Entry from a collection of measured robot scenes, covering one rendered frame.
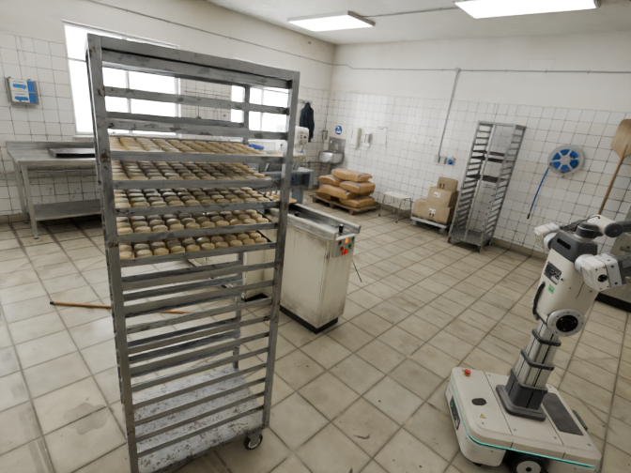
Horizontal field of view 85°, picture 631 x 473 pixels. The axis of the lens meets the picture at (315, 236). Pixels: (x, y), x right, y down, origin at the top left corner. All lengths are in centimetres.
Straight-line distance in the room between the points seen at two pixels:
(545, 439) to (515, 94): 483
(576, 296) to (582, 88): 428
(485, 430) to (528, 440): 21
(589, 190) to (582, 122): 91
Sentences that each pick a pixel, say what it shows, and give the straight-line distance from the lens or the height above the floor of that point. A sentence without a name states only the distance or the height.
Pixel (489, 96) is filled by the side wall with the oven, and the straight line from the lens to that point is 627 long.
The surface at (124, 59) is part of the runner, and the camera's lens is 122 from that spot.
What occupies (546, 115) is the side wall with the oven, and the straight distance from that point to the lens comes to 603.
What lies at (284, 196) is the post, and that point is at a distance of 139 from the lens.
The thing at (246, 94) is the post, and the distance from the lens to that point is 176.
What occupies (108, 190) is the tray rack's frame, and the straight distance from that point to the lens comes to 122.
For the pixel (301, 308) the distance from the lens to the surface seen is 287.
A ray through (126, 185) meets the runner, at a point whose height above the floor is 141.
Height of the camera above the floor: 170
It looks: 20 degrees down
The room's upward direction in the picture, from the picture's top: 7 degrees clockwise
